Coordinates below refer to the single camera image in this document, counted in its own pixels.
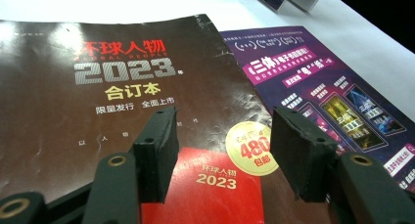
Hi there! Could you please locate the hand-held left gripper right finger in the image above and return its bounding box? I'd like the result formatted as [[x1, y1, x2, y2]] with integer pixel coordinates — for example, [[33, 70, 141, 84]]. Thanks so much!
[[269, 106, 339, 202]]

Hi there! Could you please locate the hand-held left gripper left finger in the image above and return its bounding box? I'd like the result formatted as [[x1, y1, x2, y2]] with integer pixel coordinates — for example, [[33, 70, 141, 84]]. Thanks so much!
[[132, 106, 180, 204]]

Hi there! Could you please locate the dark brown and red magazine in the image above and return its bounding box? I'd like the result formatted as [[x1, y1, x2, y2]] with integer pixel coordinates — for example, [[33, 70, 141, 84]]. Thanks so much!
[[0, 13, 331, 224]]

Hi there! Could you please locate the purple magazine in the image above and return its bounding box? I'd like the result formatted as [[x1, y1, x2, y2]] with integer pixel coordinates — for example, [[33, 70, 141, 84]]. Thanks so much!
[[218, 25, 415, 194]]

